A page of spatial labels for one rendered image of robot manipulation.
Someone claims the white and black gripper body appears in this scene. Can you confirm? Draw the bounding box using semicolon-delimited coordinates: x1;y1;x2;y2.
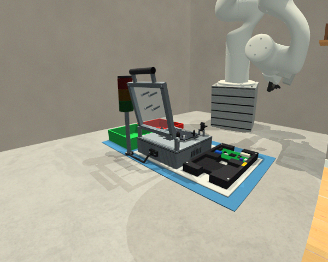
262;73;282;85

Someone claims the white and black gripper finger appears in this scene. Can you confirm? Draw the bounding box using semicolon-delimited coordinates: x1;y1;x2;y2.
267;81;280;92

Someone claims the red bin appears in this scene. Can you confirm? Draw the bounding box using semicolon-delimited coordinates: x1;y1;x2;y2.
174;122;184;129

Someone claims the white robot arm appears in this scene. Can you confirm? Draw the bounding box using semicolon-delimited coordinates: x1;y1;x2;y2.
215;0;310;86

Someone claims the green circuit board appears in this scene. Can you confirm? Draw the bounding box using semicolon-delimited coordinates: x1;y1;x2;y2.
214;147;251;162

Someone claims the green open bin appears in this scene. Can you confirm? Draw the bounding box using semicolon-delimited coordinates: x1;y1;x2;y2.
108;124;152;150

